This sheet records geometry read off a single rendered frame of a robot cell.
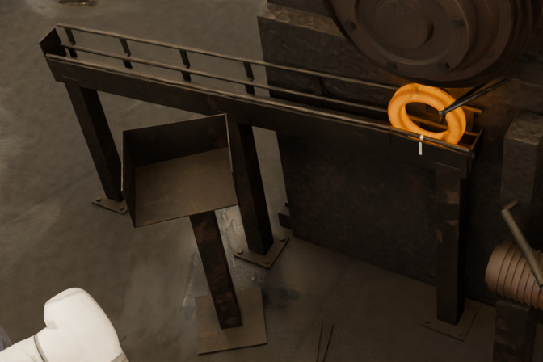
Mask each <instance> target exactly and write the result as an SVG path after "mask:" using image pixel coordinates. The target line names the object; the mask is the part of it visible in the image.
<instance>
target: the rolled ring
mask: <svg viewBox="0 0 543 362"><path fill-rule="evenodd" d="M454 101H456V100H455V99H454V98H453V97H452V96H451V95H449V94H448V93H447V92H445V91H443V90H441V89H440V88H437V87H431V86H424V85H421V84H418V83H411V84H408V85H405V86H403V87H401V88H400V89H398V90H397V91H396V93H395V94H394V96H393V98H392V99H391V100H390V102H389V106H388V115H389V120H390V122H391V124H392V125H393V127H397V128H402V129H405V130H408V131H411V132H414V133H419V134H423V135H425V136H428V137H433V138H436V139H439V140H442V141H447V142H450V143H453V144H457V143H458V141H459V140H460V139H461V136H462V135H463V133H464V131H465V126H466V120H465V113H464V112H463V110H462V108H461V107H458V108H457V109H455V110H453V111H451V112H449V113H447V114H446V117H445V119H446V120H447V122H448V130H447V131H445V132H442V133H432V132H428V131H426V130H424V129H422V128H420V127H418V126H417V125H416V124H414V123H413V122H412V121H411V120H410V118H409V117H408V115H407V114H406V109H405V105H406V104H408V103H412V102H420V103H426V104H429V105H431V106H433V107H434V108H436V109H437V110H438V111H442V110H443V109H444V107H447V106H448V105H450V104H451V103H453V102H454Z"/></svg>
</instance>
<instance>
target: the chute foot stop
mask: <svg viewBox="0 0 543 362"><path fill-rule="evenodd" d="M38 43H39V45H40V48H41V50H42V52H43V54H44V57H45V58H49V57H46V53H49V54H53V55H58V56H62V57H65V56H66V55H67V54H66V51H65V49H64V48H62V47H60V43H61V40H60V37H59V35H58V34H57V30H56V28H53V29H51V30H50V31H49V32H48V33H47V34H46V35H45V36H44V37H43V38H42V39H41V40H40V41H39V42H38Z"/></svg>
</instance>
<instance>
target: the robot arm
mask: <svg viewBox="0 0 543 362"><path fill-rule="evenodd" d="M44 321H45V323H46V325H47V327H45V328H44V329H43V330H42V331H40V332H39V333H37V334H36V335H33V336H32V337H30V338H28V339H25V340H23V341H20V342H18V343H16V344H14V345H12V346H11V347H8V348H7V349H5V350H4V351H1V352H0V362H128V360H127V358H126V355H125V354H124V353H123V351H122V349H121V347H120V343H119V340H118V336H117V334H116V331H115V329H114V327H113V325H112V324H111V322H110V320H109V319H108V317H107V315H106V314H105V313H104V312H103V310H102V309H101V308H100V306H99V305H98V303H97V302H96V301H95V300H94V299H93V297H92V296H91V295H90V294H89V293H87V292H86V291H85V290H83V289H80V288H70V289H67V290H65V291H63V292H62V293H59V294H57V295H56V296H55V297H53V298H52V299H50V300H49V301H47V302H46V303H45V306H44Z"/></svg>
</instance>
